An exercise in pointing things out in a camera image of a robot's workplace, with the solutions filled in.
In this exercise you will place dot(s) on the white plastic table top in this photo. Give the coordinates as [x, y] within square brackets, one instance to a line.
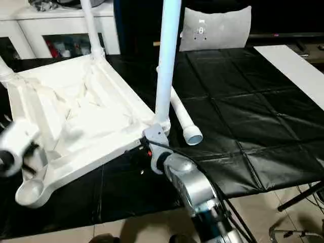
[88, 88]

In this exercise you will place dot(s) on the dark round device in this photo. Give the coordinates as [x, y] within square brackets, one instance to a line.
[76, 3]

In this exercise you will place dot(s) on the grey metal tube frame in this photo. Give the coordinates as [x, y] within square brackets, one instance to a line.
[291, 231]

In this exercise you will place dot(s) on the white plastic table leg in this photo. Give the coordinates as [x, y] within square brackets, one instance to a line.
[4, 71]
[187, 121]
[167, 63]
[92, 30]

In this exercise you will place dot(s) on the small white jar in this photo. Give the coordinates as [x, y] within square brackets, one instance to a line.
[66, 53]

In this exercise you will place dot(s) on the small yellow label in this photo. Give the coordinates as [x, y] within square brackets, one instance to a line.
[156, 44]

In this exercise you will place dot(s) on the black glossy low shelf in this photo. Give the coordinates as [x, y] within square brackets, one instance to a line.
[286, 36]

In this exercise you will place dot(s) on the black work mat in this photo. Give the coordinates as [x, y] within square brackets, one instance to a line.
[253, 101]

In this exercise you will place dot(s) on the red box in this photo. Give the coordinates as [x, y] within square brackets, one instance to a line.
[53, 50]

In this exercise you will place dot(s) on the grey printed cushion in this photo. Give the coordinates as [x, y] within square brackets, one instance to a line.
[215, 30]

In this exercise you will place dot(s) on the white flat board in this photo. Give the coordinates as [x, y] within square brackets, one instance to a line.
[291, 65]

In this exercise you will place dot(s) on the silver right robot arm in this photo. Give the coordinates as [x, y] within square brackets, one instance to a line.
[192, 187]

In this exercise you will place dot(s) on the dark left robot foot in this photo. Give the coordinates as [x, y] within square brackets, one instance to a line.
[106, 239]

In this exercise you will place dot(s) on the white glass-door cabinet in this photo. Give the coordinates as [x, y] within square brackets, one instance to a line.
[63, 22]

